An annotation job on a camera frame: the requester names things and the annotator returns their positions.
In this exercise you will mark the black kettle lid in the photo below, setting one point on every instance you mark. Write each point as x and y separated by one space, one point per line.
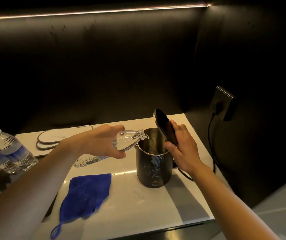
164 126

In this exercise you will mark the person's left thumb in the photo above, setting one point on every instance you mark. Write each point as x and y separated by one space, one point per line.
119 154

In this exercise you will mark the white-capped water bottle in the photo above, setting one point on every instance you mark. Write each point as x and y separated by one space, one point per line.
15 151

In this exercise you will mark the LED light strip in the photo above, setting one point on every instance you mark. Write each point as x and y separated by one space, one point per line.
95 11

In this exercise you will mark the clear water bottle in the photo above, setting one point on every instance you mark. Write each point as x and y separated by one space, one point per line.
128 139

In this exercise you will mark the person's left forearm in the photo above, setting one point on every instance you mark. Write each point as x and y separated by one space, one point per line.
30 187

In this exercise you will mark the black wall socket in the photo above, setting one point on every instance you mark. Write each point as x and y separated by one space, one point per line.
224 103

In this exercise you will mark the person's left hand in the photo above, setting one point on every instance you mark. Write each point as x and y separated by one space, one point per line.
97 142

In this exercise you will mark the blue microfibre cloth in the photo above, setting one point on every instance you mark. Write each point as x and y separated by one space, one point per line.
85 197

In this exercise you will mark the black floral electric kettle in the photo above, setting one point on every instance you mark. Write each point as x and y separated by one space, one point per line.
153 169

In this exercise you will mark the white slipper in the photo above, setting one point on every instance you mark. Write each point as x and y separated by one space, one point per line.
45 145
62 134

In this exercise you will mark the person's right forearm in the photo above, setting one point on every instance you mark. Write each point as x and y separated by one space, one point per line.
230 204

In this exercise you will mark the person's right hand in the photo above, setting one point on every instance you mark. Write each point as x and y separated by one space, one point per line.
186 152

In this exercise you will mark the person's right thumb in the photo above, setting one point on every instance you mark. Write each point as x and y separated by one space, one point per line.
171 148

